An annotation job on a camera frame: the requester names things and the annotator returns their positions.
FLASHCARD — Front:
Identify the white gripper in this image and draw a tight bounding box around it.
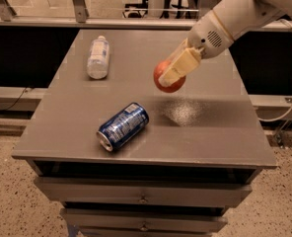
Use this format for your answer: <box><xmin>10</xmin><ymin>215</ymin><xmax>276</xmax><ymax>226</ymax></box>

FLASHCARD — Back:
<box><xmin>163</xmin><ymin>11</ymin><xmax>234</xmax><ymax>83</ymax></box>

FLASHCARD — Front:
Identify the red apple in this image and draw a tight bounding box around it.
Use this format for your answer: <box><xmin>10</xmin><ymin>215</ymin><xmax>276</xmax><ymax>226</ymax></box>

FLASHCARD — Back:
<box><xmin>153</xmin><ymin>60</ymin><xmax>186</xmax><ymax>93</ymax></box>

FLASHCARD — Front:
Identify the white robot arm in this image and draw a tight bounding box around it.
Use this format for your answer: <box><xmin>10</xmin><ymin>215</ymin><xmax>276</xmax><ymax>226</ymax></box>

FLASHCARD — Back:
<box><xmin>155</xmin><ymin>0</ymin><xmax>292</xmax><ymax>88</ymax></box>

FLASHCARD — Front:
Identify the blue pepsi can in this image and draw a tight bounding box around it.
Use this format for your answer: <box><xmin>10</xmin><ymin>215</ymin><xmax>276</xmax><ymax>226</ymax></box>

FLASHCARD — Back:
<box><xmin>97</xmin><ymin>103</ymin><xmax>149</xmax><ymax>152</ymax></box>

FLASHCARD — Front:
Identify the black office chair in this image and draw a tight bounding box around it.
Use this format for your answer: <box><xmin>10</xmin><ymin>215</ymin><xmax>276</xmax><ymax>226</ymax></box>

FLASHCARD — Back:
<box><xmin>123</xmin><ymin>0</ymin><xmax>148</xmax><ymax>18</ymax></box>

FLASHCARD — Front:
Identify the clear plastic water bottle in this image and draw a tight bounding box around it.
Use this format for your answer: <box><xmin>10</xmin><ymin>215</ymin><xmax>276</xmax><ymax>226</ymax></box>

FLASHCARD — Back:
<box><xmin>87</xmin><ymin>36</ymin><xmax>110</xmax><ymax>79</ymax></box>

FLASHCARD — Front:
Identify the grey drawer cabinet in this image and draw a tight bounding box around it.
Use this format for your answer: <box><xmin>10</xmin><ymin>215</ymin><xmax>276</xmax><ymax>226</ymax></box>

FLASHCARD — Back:
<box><xmin>13</xmin><ymin>30</ymin><xmax>276</xmax><ymax>237</ymax></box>

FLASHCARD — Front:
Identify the top grey drawer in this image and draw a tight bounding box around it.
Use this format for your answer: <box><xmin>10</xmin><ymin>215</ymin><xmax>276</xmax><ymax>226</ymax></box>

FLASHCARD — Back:
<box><xmin>35</xmin><ymin>177</ymin><xmax>252</xmax><ymax>207</ymax></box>

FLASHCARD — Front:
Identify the grey drawer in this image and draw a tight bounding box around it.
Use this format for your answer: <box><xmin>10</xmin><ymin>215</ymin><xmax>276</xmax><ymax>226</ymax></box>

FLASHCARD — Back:
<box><xmin>35</xmin><ymin>177</ymin><xmax>252</xmax><ymax>207</ymax></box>
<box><xmin>60</xmin><ymin>208</ymin><xmax>227</xmax><ymax>232</ymax></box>

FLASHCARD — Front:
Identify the metal railing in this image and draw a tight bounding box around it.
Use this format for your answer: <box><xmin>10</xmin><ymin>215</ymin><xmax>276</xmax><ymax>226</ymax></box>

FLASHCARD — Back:
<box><xmin>0</xmin><ymin>0</ymin><xmax>292</xmax><ymax>33</ymax></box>

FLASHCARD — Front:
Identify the lower grey drawer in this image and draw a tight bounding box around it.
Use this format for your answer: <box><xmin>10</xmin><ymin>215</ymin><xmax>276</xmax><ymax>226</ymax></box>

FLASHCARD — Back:
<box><xmin>60</xmin><ymin>208</ymin><xmax>227</xmax><ymax>232</ymax></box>

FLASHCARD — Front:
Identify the black floor cable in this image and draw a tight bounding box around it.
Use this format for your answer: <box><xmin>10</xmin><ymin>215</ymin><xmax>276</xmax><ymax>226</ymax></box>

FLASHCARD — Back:
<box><xmin>0</xmin><ymin>87</ymin><xmax>34</xmax><ymax>113</ymax></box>

